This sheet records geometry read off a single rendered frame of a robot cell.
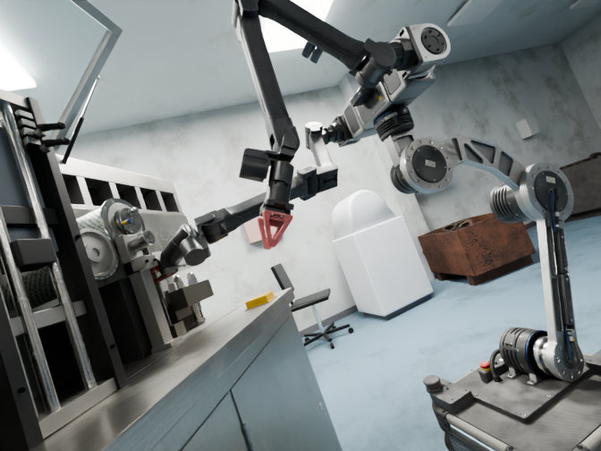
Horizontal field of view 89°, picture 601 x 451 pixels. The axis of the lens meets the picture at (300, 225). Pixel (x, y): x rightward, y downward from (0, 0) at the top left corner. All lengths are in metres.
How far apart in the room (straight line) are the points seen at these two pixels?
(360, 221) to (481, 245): 1.27
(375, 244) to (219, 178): 2.07
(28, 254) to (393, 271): 3.18
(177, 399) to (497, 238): 3.58
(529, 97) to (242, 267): 6.10
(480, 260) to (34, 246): 3.55
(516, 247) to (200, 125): 3.91
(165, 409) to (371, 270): 2.98
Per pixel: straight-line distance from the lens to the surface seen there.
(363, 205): 3.43
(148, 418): 0.45
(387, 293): 3.41
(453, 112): 6.05
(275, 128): 0.76
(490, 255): 3.76
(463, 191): 5.56
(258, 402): 0.74
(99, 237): 0.90
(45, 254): 0.62
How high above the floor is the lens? 1.01
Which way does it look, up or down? 4 degrees up
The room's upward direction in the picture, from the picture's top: 21 degrees counter-clockwise
